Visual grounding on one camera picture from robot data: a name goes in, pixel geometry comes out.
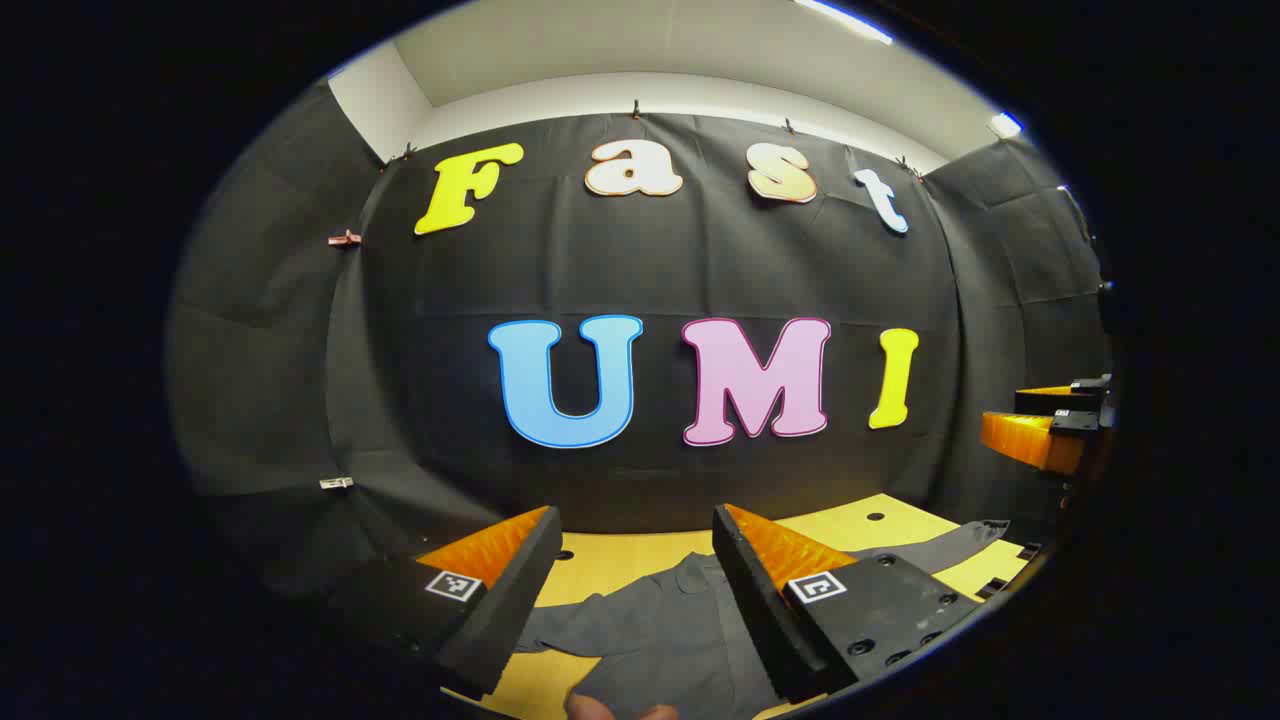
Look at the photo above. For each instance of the white clip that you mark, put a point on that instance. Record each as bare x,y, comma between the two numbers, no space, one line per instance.
336,483

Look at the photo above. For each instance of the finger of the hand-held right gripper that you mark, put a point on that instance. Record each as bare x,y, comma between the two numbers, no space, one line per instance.
1025,440
1060,400

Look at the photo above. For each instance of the orange spring clamp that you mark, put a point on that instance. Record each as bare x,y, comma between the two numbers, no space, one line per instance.
345,238

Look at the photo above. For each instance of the black backdrop cloth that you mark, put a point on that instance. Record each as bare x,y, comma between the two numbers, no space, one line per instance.
600,270

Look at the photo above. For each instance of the long ceiling light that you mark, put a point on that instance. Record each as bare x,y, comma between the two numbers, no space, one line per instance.
845,20

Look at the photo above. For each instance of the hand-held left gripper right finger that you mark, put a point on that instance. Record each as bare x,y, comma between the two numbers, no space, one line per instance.
765,620

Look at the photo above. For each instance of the small ceiling light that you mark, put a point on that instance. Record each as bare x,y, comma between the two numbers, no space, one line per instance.
1005,125

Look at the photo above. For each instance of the dark grey shirt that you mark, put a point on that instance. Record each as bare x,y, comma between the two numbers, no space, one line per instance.
660,625

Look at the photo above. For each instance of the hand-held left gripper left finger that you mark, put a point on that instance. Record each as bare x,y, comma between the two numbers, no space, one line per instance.
510,600

